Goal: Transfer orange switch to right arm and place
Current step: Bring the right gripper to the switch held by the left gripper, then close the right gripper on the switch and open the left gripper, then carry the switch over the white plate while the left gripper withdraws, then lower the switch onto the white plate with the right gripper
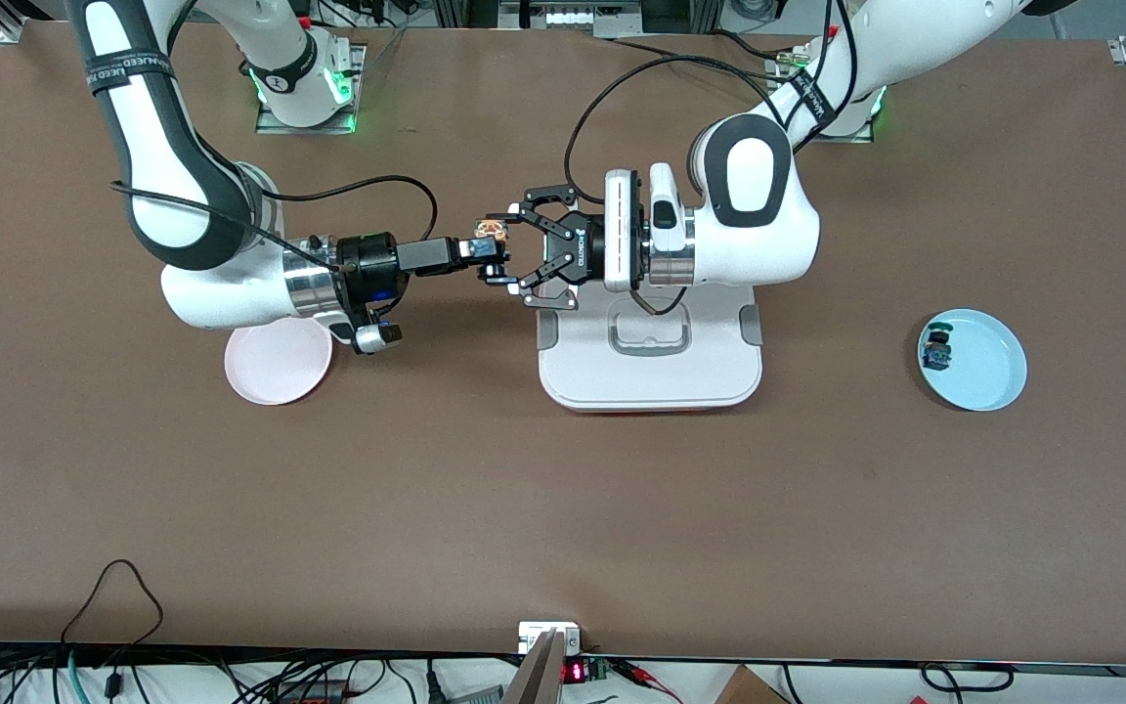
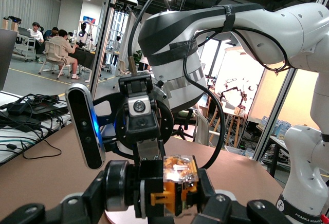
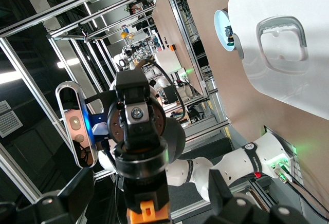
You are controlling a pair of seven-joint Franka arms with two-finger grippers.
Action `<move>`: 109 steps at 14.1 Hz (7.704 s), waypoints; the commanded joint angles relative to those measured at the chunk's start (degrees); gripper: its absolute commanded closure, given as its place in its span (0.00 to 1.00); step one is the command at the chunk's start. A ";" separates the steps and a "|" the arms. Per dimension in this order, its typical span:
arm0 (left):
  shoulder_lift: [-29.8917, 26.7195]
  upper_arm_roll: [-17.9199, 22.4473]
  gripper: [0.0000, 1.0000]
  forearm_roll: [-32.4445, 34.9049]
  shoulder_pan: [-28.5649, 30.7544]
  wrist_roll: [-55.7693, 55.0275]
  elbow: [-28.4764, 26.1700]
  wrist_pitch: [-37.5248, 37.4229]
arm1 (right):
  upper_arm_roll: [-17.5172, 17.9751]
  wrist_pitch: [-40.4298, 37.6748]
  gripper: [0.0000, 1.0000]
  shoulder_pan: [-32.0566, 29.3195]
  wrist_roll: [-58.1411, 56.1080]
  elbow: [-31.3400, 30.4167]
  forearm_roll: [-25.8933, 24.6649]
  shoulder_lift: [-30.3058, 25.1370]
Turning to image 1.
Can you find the small white box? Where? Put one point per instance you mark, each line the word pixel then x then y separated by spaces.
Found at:
pixel 536 631

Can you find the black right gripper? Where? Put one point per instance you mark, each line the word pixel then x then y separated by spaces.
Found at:
pixel 373 264

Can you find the pink round plate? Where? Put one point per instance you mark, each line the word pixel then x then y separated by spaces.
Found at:
pixel 275 372

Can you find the orange push button switch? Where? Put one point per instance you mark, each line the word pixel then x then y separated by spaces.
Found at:
pixel 491 230

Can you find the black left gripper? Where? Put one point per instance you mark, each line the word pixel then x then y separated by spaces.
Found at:
pixel 584 256

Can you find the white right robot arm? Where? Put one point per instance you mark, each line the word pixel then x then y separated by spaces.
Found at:
pixel 221 293

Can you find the brown cardboard box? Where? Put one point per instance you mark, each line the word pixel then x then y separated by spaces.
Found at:
pixel 747 689

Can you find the light blue round plate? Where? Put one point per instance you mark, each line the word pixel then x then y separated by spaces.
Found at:
pixel 988 362

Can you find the green push button switch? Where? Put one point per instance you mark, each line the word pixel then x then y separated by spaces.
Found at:
pixel 936 350

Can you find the red digit display module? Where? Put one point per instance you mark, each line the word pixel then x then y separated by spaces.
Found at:
pixel 575 672

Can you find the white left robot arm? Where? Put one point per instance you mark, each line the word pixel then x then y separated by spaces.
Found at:
pixel 768 244

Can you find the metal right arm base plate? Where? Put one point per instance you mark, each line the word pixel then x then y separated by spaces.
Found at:
pixel 275 127

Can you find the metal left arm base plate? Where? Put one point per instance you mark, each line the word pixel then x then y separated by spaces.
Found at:
pixel 856 137

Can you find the red clip lead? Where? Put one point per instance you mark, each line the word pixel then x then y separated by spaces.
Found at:
pixel 643 675

